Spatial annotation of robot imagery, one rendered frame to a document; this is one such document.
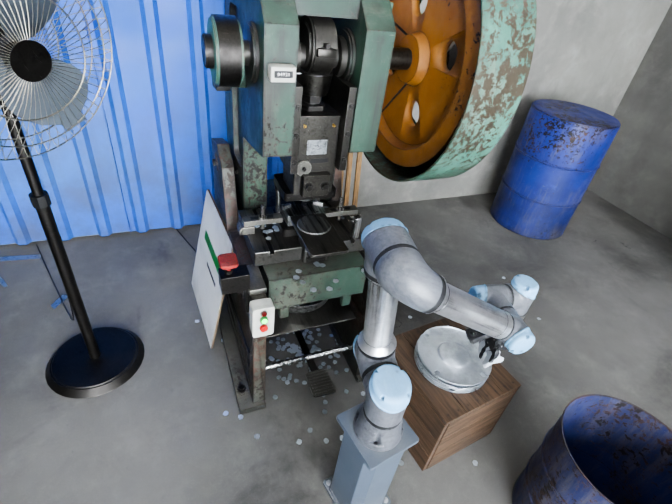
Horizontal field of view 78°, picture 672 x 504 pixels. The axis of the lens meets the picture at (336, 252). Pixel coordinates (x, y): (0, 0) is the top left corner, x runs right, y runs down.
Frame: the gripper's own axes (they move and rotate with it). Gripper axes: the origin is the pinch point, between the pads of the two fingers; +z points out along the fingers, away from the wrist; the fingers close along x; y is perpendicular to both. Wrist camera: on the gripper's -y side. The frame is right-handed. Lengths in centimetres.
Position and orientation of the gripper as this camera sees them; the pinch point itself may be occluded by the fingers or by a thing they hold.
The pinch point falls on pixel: (481, 360)
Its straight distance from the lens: 152.2
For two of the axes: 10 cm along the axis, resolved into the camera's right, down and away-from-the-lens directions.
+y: 9.9, 0.2, 1.6
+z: -1.1, 8.0, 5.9
